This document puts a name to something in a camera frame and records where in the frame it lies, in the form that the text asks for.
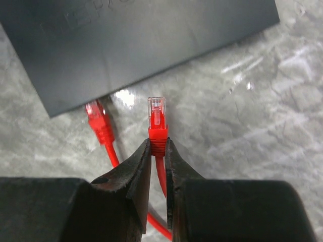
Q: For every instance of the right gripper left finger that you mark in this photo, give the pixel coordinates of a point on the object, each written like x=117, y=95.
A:
x=113, y=207

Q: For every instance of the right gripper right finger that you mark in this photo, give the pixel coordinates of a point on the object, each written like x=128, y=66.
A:
x=200, y=209

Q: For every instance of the black network switch box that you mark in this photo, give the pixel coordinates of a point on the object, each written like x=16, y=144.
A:
x=76, y=51

